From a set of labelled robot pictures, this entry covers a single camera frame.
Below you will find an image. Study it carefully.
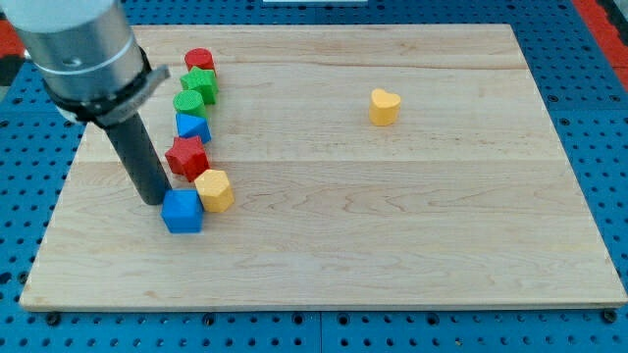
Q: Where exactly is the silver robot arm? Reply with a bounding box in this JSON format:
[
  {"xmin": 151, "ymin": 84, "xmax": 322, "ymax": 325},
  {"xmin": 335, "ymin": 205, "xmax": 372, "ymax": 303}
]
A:
[{"xmin": 1, "ymin": 0, "xmax": 170, "ymax": 128}]

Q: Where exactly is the yellow hexagon block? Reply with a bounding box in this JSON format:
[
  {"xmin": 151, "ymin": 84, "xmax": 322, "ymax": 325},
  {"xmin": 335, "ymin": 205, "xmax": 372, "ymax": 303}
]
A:
[{"xmin": 194, "ymin": 170, "xmax": 235, "ymax": 213}]

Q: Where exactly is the blue cube block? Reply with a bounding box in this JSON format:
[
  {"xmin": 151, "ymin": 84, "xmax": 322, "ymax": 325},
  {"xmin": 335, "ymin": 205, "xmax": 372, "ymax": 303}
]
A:
[{"xmin": 161, "ymin": 189, "xmax": 204, "ymax": 233}]

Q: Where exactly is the light wooden board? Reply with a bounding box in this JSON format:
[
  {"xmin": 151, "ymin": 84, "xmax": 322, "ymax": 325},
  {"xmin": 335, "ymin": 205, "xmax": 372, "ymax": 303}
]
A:
[{"xmin": 21, "ymin": 25, "xmax": 627, "ymax": 312}]

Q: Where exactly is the yellow heart block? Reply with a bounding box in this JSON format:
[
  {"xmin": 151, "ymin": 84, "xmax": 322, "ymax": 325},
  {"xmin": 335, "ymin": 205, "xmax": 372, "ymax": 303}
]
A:
[{"xmin": 369, "ymin": 88, "xmax": 401, "ymax": 126}]

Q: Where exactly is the red star block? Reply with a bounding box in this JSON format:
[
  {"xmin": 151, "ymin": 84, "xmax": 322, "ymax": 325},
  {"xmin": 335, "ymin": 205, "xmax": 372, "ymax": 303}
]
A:
[{"xmin": 165, "ymin": 136, "xmax": 210, "ymax": 182}]

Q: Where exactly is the blue triangle block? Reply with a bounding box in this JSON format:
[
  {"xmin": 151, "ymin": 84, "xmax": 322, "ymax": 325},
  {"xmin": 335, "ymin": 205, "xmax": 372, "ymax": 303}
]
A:
[{"xmin": 176, "ymin": 113, "xmax": 212, "ymax": 143}]

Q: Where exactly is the green star block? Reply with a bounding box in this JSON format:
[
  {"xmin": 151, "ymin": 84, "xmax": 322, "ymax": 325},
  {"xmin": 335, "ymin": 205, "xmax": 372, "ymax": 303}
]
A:
[{"xmin": 180, "ymin": 67, "xmax": 219, "ymax": 105}]

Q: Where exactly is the green cylinder block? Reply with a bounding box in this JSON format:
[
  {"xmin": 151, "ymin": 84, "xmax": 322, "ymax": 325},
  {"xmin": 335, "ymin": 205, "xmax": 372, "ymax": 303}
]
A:
[{"xmin": 173, "ymin": 90, "xmax": 208, "ymax": 119}]

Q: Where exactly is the red cylinder block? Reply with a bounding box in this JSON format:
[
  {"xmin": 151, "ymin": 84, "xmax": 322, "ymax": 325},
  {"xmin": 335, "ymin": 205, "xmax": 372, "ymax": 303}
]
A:
[{"xmin": 183, "ymin": 47, "xmax": 215, "ymax": 72}]

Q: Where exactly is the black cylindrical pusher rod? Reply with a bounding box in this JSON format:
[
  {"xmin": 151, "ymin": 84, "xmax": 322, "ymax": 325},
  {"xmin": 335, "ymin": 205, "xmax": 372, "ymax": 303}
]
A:
[{"xmin": 105, "ymin": 114, "xmax": 171, "ymax": 205}]

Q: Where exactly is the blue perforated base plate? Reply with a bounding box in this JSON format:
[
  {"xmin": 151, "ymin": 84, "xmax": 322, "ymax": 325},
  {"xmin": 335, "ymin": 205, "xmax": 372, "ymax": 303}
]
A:
[{"xmin": 1, "ymin": 0, "xmax": 627, "ymax": 352}]

